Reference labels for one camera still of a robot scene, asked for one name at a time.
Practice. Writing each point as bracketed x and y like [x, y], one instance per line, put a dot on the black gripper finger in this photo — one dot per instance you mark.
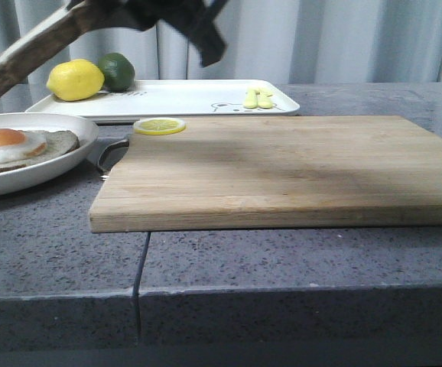
[115, 14]
[207, 40]

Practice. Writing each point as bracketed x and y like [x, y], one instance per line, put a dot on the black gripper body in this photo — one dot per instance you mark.
[176, 13]

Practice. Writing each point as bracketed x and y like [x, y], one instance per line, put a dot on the white bread slice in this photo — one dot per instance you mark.
[40, 44]

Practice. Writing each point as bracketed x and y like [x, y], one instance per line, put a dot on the white round plate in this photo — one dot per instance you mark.
[86, 130]

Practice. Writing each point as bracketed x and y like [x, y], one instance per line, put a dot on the white rectangular tray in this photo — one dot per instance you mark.
[172, 98]

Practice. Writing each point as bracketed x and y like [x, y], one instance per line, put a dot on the bottom bread slice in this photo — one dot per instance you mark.
[58, 144]

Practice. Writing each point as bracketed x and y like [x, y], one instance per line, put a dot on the green lime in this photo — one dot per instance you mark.
[118, 71]

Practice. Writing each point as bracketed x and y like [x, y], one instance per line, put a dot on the yellow lemon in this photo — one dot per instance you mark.
[75, 80]

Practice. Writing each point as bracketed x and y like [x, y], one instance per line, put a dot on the yellow plastic knife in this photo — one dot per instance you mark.
[264, 98]

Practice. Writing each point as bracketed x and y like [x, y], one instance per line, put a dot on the lemon slice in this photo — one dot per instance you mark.
[159, 126]

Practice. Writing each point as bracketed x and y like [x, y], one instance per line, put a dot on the grey curtain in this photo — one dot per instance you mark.
[287, 42]

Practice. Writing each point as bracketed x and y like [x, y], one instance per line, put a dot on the wooden cutting board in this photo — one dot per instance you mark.
[275, 172]

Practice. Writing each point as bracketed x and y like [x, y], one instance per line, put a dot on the fried egg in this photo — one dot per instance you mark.
[18, 145]

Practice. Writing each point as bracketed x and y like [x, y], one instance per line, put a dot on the metal cutting board handle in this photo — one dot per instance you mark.
[110, 156]

